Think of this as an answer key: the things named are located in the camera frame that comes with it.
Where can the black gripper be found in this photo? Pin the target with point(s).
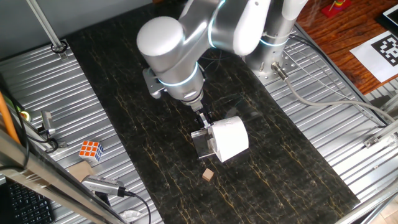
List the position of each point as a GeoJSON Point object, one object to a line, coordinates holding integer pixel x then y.
{"type": "Point", "coordinates": [200, 112]}

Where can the white toilet paper roll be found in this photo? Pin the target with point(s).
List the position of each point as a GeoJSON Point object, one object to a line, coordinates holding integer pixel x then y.
{"type": "Point", "coordinates": [231, 140]}

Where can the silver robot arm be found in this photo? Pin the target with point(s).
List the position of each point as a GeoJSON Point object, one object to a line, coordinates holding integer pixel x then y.
{"type": "Point", "coordinates": [174, 62]}

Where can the clear acrylic shelf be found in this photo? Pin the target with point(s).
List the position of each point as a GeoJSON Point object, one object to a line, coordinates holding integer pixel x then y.
{"type": "Point", "coordinates": [200, 143]}

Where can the white crumpled paper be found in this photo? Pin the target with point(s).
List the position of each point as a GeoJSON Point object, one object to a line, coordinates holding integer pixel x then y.
{"type": "Point", "coordinates": [130, 215]}

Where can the small wooden cube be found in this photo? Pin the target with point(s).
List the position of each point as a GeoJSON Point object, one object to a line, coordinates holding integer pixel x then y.
{"type": "Point", "coordinates": [208, 175]}

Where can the black marble pattern mat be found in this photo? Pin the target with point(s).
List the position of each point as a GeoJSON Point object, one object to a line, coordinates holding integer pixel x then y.
{"type": "Point", "coordinates": [124, 109]}

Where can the orange white Rubik's cube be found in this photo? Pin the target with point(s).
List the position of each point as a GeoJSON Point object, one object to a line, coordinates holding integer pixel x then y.
{"type": "Point", "coordinates": [90, 151]}

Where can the brown wooden desk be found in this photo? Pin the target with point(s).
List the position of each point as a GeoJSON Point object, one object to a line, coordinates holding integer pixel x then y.
{"type": "Point", "coordinates": [335, 40]}

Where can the printed marker paper sheet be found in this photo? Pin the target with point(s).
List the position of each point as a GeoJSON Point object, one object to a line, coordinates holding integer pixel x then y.
{"type": "Point", "coordinates": [373, 59]}

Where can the yellow green round object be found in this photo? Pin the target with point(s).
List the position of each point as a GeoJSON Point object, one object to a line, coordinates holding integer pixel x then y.
{"type": "Point", "coordinates": [25, 116]}

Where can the orange pole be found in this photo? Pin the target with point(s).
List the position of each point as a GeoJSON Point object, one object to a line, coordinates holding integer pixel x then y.
{"type": "Point", "coordinates": [7, 121]}

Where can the black keyboard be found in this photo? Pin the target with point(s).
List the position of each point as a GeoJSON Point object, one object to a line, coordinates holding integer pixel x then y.
{"type": "Point", "coordinates": [25, 203]}

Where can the white tablet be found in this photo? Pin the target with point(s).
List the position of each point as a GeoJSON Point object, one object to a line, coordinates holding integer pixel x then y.
{"type": "Point", "coordinates": [391, 14]}

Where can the wrist camera with grey bracket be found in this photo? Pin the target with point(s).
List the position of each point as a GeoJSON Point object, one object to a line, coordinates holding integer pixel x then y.
{"type": "Point", "coordinates": [151, 84]}

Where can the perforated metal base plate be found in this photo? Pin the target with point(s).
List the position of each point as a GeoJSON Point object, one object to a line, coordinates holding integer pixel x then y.
{"type": "Point", "coordinates": [289, 67]}

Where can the ribbed silver camera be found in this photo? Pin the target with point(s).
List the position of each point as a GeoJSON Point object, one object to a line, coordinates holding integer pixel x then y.
{"type": "Point", "coordinates": [102, 185]}

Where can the black camera stand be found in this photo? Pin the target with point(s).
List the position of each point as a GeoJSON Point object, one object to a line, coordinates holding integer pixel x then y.
{"type": "Point", "coordinates": [102, 199]}

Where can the small grey camera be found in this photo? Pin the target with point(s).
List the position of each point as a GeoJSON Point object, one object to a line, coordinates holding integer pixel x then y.
{"type": "Point", "coordinates": [47, 121]}

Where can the aluminium frame beam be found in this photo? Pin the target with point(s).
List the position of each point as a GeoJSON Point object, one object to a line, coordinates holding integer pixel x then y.
{"type": "Point", "coordinates": [46, 183]}

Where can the aluminium profile with bracket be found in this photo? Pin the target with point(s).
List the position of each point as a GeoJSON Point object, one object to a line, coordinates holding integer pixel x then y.
{"type": "Point", "coordinates": [382, 133]}

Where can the aluminium table edge rail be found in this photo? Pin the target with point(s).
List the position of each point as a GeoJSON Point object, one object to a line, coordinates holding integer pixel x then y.
{"type": "Point", "coordinates": [367, 205]}

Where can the tall aluminium post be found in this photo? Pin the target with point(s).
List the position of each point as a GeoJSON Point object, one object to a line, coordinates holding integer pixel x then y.
{"type": "Point", "coordinates": [46, 28]}

